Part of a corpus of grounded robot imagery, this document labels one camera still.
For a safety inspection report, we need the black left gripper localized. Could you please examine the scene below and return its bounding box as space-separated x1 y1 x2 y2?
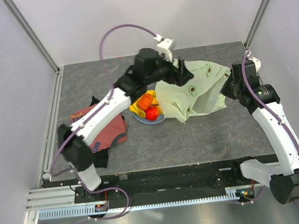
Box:
142 47 194 91

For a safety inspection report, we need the green avocado print plastic bag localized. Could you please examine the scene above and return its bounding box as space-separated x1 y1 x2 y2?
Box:
155 60 231 123

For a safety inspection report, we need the orange tangerine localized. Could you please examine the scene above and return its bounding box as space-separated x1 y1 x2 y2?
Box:
138 93 154 111

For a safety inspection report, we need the yellow banana bunch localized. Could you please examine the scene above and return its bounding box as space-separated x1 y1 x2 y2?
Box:
129 90 163 118

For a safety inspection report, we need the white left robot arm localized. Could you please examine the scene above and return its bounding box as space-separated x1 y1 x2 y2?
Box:
57 48 194 201

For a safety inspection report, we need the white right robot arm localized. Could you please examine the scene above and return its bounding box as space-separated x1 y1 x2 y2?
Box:
221 60 299 204

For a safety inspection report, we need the red apple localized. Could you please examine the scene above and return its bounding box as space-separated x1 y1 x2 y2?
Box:
145 106 161 121

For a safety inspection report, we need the blue plate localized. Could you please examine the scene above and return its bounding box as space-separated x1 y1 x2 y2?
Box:
132 107 167 127

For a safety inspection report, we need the red folded t-shirt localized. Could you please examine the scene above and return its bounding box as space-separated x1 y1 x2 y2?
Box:
70 104 128 153

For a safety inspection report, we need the black cloth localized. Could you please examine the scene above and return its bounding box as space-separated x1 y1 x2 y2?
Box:
83 92 132 170

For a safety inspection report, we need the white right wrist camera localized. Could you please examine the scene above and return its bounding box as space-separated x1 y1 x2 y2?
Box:
244 50 261 73

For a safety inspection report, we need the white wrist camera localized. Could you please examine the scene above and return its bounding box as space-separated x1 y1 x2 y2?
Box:
154 34 175 62
244 50 261 73

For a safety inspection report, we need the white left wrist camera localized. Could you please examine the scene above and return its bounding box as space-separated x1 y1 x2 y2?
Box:
154 34 175 62

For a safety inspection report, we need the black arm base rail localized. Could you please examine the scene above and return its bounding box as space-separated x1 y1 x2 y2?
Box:
70 155 266 207

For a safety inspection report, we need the aluminium corner frame post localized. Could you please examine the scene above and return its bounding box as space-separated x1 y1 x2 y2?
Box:
243 0 271 49

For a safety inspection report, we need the left aluminium frame post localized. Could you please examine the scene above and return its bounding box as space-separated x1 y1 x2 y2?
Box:
1 0 60 74

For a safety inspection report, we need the blue slotted cable duct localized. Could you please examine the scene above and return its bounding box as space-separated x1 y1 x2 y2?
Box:
39 188 241 221

